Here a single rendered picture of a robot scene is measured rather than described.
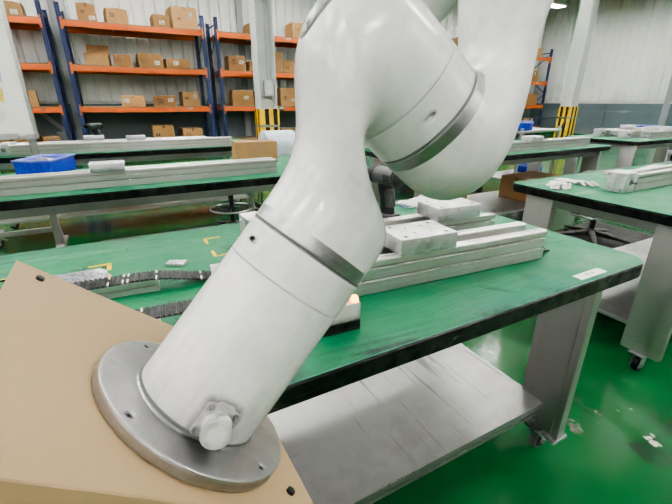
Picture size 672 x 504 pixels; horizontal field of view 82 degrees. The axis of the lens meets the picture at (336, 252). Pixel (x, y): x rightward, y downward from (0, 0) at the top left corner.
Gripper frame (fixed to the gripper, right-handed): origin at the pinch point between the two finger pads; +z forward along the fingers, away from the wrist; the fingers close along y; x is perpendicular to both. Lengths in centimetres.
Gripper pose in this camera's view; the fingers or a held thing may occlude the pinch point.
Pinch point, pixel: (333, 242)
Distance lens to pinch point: 71.7
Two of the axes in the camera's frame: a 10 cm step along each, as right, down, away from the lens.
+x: 9.1, -1.5, 3.8
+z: 0.0, 9.3, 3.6
